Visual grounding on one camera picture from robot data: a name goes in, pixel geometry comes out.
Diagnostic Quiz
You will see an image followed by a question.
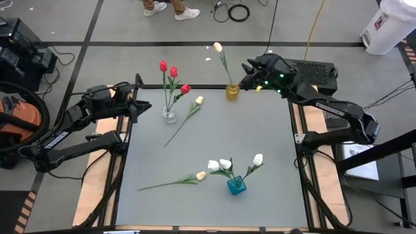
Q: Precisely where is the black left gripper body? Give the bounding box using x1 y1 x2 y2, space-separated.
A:
110 96 138 118

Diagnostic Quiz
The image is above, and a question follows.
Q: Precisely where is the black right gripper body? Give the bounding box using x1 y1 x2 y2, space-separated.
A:
258 53 298 98

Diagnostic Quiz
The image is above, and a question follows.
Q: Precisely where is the cream artificial tulip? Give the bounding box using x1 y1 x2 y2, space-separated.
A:
163 95 204 148
213 42 234 87
137 171 207 192

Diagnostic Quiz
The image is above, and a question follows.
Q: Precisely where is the red artificial tulip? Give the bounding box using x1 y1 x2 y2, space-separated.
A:
168 84 192 113
159 60 172 114
167 66 182 114

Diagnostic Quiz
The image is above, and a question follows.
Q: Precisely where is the white artificial tulip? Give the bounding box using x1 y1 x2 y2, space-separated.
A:
219 158 238 185
239 153 265 183
207 159 235 183

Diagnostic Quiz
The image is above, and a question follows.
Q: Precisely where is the yellow glass vase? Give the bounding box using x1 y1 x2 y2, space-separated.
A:
226 83 241 101

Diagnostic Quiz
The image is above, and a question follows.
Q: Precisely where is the clear glass vase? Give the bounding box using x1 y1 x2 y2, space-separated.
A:
162 105 179 124

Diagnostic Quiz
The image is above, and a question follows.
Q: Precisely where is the blue cut-glass vase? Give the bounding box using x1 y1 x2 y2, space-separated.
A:
226 175 248 196

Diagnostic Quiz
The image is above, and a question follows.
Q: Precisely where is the black perforated computer case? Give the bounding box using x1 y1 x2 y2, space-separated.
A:
285 58 339 105

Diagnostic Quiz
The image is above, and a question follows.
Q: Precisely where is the person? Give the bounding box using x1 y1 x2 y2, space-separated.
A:
142 0 201 21

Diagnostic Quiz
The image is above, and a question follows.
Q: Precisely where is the orange vacuum cleaner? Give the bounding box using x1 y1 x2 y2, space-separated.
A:
0 81 51 170

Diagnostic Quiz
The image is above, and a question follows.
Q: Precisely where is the black equipment stack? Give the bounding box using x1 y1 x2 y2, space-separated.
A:
0 18 59 94

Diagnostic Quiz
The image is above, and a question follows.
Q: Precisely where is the white plastic bin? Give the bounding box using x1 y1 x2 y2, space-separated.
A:
359 0 416 56

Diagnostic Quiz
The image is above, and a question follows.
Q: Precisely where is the black side table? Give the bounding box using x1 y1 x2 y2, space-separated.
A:
334 128 416 230

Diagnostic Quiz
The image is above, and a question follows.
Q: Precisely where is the white printed booklet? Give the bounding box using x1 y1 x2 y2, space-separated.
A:
341 142 380 181

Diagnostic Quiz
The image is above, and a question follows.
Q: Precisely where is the grey table mat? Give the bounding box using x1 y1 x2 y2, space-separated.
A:
115 88 309 228

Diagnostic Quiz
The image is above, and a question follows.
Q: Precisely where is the black aluminium table frame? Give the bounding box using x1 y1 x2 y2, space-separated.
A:
74 73 355 233

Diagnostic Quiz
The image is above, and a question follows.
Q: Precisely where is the black floor cable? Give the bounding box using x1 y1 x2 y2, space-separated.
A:
263 0 280 55

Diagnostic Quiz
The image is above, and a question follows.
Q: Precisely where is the yellow floor cable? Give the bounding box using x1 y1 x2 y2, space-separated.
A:
304 0 326 61

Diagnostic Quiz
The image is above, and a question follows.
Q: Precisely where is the black coiled cable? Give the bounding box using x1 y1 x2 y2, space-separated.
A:
211 0 251 23

